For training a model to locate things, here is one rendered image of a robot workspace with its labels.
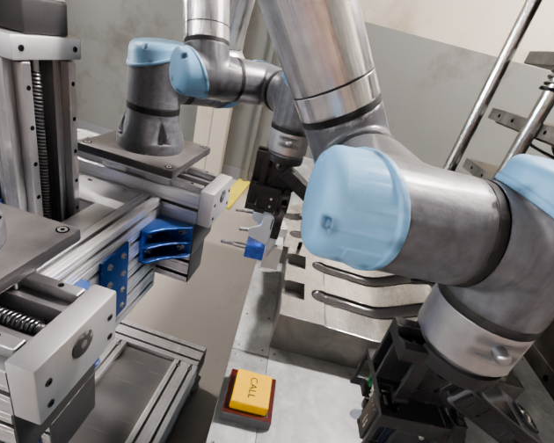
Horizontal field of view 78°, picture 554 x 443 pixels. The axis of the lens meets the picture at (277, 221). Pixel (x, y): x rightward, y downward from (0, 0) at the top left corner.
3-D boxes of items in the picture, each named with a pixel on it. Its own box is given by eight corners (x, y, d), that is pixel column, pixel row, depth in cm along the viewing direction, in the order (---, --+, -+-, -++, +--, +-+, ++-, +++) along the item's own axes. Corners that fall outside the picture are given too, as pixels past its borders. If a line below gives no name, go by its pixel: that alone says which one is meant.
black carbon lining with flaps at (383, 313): (308, 308, 71) (322, 272, 66) (309, 265, 85) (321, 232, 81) (470, 350, 71) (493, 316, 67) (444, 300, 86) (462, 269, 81)
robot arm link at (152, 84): (118, 92, 78) (120, 26, 72) (175, 99, 87) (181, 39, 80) (134, 108, 71) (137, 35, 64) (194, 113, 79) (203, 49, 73)
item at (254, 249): (216, 257, 73) (220, 235, 70) (221, 244, 77) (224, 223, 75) (276, 270, 73) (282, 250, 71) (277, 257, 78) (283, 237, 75)
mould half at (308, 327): (268, 346, 68) (285, 295, 62) (280, 271, 91) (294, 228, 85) (508, 408, 69) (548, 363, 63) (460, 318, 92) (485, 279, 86)
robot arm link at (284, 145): (310, 130, 66) (311, 141, 58) (303, 153, 68) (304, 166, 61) (272, 120, 65) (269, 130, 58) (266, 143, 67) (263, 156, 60)
